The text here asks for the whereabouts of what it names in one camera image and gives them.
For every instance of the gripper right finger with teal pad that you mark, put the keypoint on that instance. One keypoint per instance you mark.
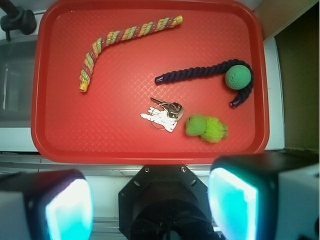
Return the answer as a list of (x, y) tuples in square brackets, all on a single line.
[(274, 195)]

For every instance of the red plastic tray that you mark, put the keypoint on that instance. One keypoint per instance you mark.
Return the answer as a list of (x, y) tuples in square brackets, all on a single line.
[(103, 125)]

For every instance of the green plush animal toy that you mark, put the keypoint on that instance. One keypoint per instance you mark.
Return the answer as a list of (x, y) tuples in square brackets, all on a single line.
[(209, 129)]

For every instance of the green knitted ball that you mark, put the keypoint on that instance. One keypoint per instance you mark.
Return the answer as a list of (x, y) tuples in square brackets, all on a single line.
[(237, 77)]

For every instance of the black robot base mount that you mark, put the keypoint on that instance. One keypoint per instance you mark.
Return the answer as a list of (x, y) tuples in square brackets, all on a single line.
[(165, 202)]

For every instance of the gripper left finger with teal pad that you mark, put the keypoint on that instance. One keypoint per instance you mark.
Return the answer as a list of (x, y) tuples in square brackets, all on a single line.
[(48, 205)]

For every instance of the grey sink faucet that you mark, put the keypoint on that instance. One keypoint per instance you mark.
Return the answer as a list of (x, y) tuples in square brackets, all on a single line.
[(16, 18)]

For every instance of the steel sink basin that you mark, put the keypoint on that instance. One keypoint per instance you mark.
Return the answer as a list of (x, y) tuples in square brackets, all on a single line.
[(17, 62)]

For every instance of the bunch of silver keys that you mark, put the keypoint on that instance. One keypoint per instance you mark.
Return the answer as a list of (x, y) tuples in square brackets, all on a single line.
[(165, 115)]

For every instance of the multicoloured twisted rope toy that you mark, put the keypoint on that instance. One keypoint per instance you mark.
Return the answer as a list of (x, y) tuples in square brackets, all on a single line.
[(114, 37)]

